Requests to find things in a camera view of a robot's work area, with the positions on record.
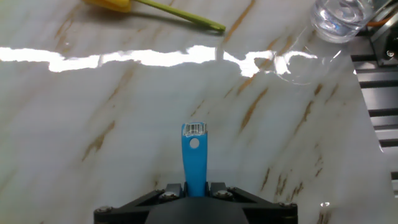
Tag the marble pattern table mat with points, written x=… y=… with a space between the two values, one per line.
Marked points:
x=124 y=109

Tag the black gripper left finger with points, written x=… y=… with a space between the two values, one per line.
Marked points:
x=124 y=214

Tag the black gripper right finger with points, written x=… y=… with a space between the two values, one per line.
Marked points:
x=270 y=214

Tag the metal clamp bracket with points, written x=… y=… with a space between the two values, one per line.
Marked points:
x=388 y=43

